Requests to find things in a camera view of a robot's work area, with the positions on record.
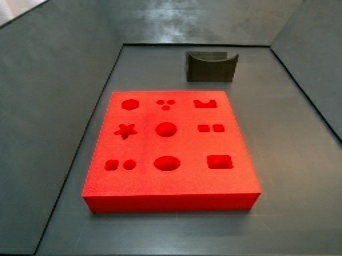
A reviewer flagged red foam shape board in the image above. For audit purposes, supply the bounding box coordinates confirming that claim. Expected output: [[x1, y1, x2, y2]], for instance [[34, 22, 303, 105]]
[[82, 91, 261, 213]]

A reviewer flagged black cradle fixture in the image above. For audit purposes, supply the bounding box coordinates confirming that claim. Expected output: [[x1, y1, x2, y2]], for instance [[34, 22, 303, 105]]
[[185, 51, 239, 82]]

